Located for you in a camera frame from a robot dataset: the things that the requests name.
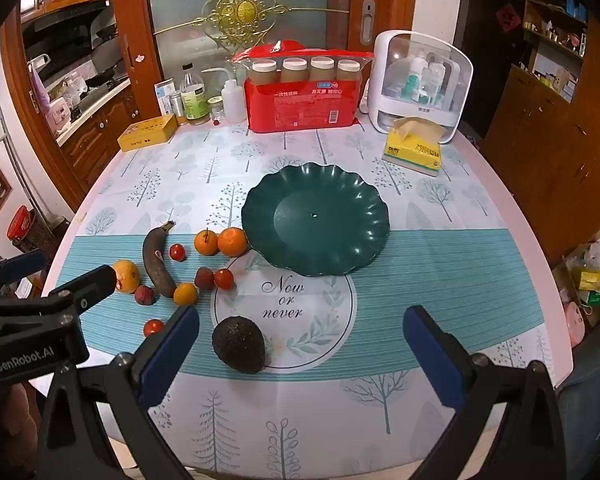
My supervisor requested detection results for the round mandarin orange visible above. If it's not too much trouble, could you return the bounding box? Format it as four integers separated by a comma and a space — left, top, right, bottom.
218, 226, 249, 258

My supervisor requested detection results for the white squeeze wash bottle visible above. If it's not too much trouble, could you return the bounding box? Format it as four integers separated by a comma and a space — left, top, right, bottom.
201, 67, 247, 124

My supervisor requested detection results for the red bucket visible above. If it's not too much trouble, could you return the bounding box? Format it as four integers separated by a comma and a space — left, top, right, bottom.
6, 205, 31, 242

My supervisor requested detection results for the mandarin orange with stem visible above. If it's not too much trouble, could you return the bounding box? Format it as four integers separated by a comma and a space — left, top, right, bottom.
194, 229, 219, 256

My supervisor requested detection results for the dark green scalloped plate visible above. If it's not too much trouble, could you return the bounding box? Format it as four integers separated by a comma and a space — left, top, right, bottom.
242, 162, 390, 278

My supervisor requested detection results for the yellow tissue pack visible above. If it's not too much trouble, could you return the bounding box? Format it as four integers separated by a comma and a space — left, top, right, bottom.
382, 117, 446, 177

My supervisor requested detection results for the overripe dark banana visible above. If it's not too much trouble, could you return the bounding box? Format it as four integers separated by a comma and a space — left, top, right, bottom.
143, 220, 176, 298

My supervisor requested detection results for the red lychee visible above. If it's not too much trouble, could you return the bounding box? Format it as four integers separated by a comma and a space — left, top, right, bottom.
134, 285, 156, 306
194, 266, 215, 290

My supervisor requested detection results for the large yellow orange with sticker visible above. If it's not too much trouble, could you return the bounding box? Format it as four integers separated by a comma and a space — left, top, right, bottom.
112, 259, 140, 294

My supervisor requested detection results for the small yellow orange kumquat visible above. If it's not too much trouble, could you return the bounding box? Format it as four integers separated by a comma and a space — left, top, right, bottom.
172, 283, 198, 307

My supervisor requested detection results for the dark avocado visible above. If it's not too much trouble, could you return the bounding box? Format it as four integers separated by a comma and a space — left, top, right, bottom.
212, 316, 266, 375

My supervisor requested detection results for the red paper cup package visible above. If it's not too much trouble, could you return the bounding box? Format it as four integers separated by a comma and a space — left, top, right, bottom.
233, 40, 374, 133

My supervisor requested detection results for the cherry tomato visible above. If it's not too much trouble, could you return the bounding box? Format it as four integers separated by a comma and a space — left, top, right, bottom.
143, 318, 164, 337
169, 243, 186, 262
214, 268, 235, 290

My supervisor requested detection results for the white blue carton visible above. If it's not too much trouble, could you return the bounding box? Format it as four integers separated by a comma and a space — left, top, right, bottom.
154, 78, 176, 116

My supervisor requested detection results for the clear bottle green label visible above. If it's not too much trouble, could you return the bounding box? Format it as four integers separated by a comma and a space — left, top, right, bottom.
180, 63, 209, 124

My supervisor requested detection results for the white cosmetics storage box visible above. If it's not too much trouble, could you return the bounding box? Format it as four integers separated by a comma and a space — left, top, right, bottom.
367, 29, 474, 144

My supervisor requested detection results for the wooden cabinet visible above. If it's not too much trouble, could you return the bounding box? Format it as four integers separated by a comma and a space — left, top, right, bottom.
481, 0, 600, 264

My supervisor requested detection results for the yellow flat box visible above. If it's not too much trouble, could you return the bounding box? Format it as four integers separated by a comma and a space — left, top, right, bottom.
118, 114, 178, 153

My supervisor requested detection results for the gold door ornament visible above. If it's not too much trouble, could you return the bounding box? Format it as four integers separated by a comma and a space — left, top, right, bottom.
149, 0, 349, 62

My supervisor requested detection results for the small glass jar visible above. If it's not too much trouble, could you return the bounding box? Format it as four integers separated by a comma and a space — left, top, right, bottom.
208, 96, 224, 126

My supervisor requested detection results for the silver door handle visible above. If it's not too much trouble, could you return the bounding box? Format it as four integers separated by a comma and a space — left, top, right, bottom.
360, 0, 376, 46

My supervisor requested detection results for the patterned tablecloth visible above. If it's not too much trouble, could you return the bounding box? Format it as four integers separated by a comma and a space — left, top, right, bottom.
54, 126, 568, 479

